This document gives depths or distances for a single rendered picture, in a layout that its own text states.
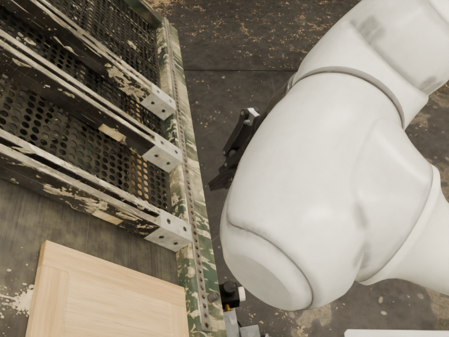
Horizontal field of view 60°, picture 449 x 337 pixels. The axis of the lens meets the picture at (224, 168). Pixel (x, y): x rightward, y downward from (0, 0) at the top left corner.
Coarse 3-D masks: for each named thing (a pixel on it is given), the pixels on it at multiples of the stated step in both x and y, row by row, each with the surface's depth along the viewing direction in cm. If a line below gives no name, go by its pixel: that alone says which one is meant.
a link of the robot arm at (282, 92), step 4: (296, 72) 43; (292, 76) 42; (292, 80) 42; (288, 84) 42; (280, 88) 45; (284, 88) 43; (288, 88) 42; (276, 92) 45; (280, 92) 43; (284, 92) 42; (272, 96) 46; (276, 96) 44; (280, 96) 43; (284, 96) 42; (272, 100) 45; (276, 100) 44; (280, 100) 43; (268, 104) 46; (272, 104) 44; (268, 108) 45; (272, 108) 44; (268, 112) 45
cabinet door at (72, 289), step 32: (64, 256) 81; (64, 288) 77; (96, 288) 83; (128, 288) 90; (160, 288) 98; (32, 320) 69; (64, 320) 73; (96, 320) 79; (128, 320) 85; (160, 320) 93
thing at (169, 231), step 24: (0, 144) 77; (24, 144) 81; (0, 168) 79; (24, 168) 80; (48, 168) 83; (72, 168) 89; (48, 192) 86; (72, 192) 88; (96, 192) 91; (120, 192) 98; (120, 216) 97; (144, 216) 100; (168, 216) 108; (168, 240) 109
